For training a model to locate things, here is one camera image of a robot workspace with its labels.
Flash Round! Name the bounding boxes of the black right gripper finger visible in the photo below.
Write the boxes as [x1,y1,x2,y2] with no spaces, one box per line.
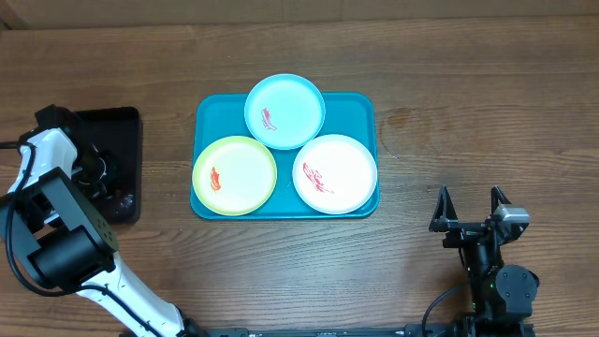
[490,185,510,213]
[429,184,458,232]

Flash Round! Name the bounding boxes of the yellow plate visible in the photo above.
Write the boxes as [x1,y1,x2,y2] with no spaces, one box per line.
[192,136,277,216]

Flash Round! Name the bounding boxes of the light blue plate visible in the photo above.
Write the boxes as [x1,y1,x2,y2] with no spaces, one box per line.
[244,73,326,150]

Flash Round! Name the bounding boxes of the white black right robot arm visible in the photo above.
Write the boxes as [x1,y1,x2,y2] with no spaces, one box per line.
[429,186,540,336]

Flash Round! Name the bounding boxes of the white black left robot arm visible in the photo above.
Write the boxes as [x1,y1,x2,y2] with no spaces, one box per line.
[1,105,206,336]

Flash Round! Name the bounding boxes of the black rectangular water tray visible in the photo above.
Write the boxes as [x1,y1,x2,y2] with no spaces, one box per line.
[77,107,143,225]

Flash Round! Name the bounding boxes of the teal plastic serving tray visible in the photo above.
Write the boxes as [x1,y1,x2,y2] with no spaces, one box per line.
[193,92,378,220]

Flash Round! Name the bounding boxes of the white plate with red stain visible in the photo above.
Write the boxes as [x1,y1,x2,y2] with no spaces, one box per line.
[292,134,378,215]

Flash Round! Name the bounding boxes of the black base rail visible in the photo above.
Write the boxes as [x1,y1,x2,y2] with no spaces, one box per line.
[119,322,535,337]

